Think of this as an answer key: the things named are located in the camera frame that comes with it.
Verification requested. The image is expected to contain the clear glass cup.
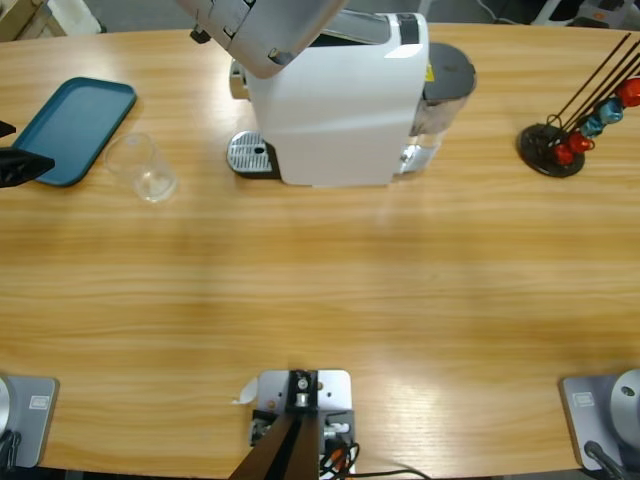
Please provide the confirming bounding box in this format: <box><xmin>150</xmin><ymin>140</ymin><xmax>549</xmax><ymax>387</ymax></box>
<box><xmin>103</xmin><ymin>132</ymin><xmax>179</xmax><ymax>204</ymax></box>

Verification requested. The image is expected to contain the silver coffee machine lever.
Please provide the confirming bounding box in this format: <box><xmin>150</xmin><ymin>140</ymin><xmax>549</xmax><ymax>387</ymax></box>
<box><xmin>319</xmin><ymin>12</ymin><xmax>394</xmax><ymax>47</ymax></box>

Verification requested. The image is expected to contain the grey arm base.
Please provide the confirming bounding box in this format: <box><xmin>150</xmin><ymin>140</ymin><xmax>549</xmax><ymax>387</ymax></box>
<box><xmin>558</xmin><ymin>368</ymin><xmax>640</xmax><ymax>471</ymax></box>
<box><xmin>0</xmin><ymin>374</ymin><xmax>61</xmax><ymax>469</ymax></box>

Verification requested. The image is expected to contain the white capsule coffee machine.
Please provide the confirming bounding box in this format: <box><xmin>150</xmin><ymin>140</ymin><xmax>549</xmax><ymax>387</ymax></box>
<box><xmin>229</xmin><ymin>12</ymin><xmax>437</xmax><ymax>190</ymax></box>

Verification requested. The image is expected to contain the blue coffee capsule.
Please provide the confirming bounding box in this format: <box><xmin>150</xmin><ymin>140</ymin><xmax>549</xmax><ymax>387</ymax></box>
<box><xmin>579</xmin><ymin>115</ymin><xmax>604</xmax><ymax>140</ymax></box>
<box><xmin>597</xmin><ymin>97</ymin><xmax>624</xmax><ymax>126</ymax></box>

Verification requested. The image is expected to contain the teal plastic tray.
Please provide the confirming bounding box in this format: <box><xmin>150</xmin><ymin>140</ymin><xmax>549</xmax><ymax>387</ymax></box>
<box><xmin>10</xmin><ymin>76</ymin><xmax>138</xmax><ymax>189</ymax></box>

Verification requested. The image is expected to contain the cardboard box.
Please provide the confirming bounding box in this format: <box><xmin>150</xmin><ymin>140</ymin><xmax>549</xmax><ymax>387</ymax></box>
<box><xmin>0</xmin><ymin>0</ymin><xmax>51</xmax><ymax>44</ymax></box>

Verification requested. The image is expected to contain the white foam block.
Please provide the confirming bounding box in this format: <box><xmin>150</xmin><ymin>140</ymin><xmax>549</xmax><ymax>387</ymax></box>
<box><xmin>47</xmin><ymin>0</ymin><xmax>104</xmax><ymax>35</ymax></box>

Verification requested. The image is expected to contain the silver drip tray grille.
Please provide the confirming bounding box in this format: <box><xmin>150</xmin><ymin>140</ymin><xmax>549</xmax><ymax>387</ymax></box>
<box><xmin>227</xmin><ymin>129</ymin><xmax>281</xmax><ymax>180</ymax></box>

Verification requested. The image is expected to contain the white tape piece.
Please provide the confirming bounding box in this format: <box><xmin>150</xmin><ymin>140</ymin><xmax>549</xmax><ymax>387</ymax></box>
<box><xmin>229</xmin><ymin>377</ymin><xmax>260</xmax><ymax>406</ymax></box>

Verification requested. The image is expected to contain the clear water tank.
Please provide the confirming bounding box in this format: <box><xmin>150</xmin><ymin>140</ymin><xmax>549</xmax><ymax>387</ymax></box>
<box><xmin>409</xmin><ymin>42</ymin><xmax>479</xmax><ymax>151</ymax></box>

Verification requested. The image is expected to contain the black capsule holder with rods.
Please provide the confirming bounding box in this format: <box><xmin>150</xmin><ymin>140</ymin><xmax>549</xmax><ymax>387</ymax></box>
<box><xmin>517</xmin><ymin>32</ymin><xmax>640</xmax><ymax>179</ymax></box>

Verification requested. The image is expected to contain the white floor equipment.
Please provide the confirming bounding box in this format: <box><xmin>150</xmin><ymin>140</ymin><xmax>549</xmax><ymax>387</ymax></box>
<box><xmin>529</xmin><ymin>0</ymin><xmax>640</xmax><ymax>29</ymax></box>

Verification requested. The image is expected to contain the black base cable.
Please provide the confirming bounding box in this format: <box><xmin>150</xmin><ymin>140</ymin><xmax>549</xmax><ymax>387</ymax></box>
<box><xmin>0</xmin><ymin>429</ymin><xmax>22</xmax><ymax>471</ymax></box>
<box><xmin>583</xmin><ymin>439</ymin><xmax>626</xmax><ymax>480</ymax></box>

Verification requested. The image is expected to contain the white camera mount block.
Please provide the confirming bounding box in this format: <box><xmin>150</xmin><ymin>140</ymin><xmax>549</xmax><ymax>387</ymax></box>
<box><xmin>249</xmin><ymin>369</ymin><xmax>359</xmax><ymax>476</ymax></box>

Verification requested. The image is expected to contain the dark camera post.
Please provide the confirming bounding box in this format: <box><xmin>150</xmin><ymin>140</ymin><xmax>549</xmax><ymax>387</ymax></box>
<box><xmin>228</xmin><ymin>368</ymin><xmax>321</xmax><ymax>480</ymax></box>

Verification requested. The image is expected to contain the orange and black cable bundle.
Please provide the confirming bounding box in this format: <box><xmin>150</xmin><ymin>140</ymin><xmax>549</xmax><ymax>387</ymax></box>
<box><xmin>319</xmin><ymin>439</ymin><xmax>361</xmax><ymax>480</ymax></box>

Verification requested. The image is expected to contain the thin black cable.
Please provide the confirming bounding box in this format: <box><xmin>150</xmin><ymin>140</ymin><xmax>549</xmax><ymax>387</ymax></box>
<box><xmin>357</xmin><ymin>466</ymin><xmax>431</xmax><ymax>480</ymax></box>

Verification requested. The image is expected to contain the white floor cable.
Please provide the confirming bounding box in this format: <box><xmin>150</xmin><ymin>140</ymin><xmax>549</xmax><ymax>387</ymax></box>
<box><xmin>474</xmin><ymin>0</ymin><xmax>524</xmax><ymax>26</ymax></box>

